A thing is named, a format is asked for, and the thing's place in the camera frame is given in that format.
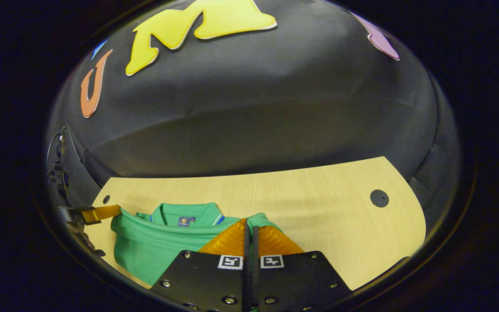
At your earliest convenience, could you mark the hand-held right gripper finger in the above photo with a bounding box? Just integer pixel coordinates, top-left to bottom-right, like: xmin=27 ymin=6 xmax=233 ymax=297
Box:
xmin=249 ymin=224 xmax=354 ymax=312
xmin=150 ymin=217 xmax=250 ymax=312

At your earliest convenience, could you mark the green T-shirt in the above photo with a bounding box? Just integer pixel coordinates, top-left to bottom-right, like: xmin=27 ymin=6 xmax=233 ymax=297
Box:
xmin=111 ymin=202 xmax=282 ymax=286

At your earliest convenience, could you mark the black backdrop cloth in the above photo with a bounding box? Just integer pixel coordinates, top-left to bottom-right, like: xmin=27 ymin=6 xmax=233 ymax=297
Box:
xmin=44 ymin=0 xmax=462 ymax=234

